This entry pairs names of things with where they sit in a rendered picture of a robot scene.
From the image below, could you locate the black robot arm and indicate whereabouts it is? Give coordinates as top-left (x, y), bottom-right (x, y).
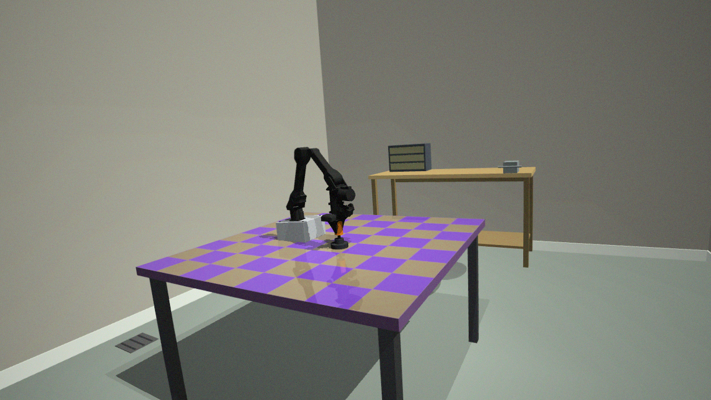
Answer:
top-left (286, 147), bottom-right (356, 221)

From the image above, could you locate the dark grey round pedestal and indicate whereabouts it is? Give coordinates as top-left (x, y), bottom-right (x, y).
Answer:
top-left (331, 235), bottom-right (348, 249)

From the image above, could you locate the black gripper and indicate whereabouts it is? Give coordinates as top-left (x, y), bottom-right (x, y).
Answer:
top-left (321, 200), bottom-right (347, 234)

